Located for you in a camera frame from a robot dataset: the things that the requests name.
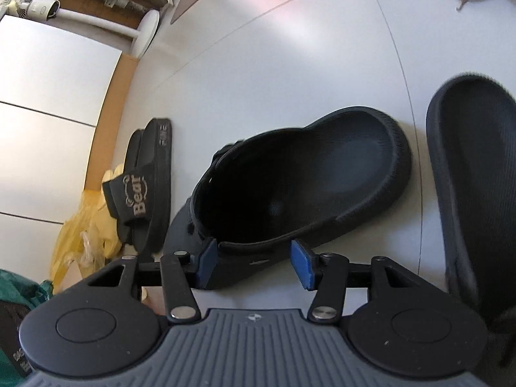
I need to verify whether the black clog with strap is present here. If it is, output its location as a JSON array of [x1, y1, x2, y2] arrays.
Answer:
[[164, 107, 412, 290]]

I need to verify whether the black Bear slide sandal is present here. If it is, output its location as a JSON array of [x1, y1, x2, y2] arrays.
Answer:
[[102, 118, 172, 260]]

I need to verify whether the yellow plastic bag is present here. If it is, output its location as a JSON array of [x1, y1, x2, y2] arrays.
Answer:
[[50, 189, 123, 294]]

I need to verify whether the green bag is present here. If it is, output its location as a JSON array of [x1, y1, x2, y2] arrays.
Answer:
[[1, 269, 53, 386]]

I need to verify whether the white standing fan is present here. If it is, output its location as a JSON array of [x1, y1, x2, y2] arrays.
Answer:
[[0, 0, 162, 60]]

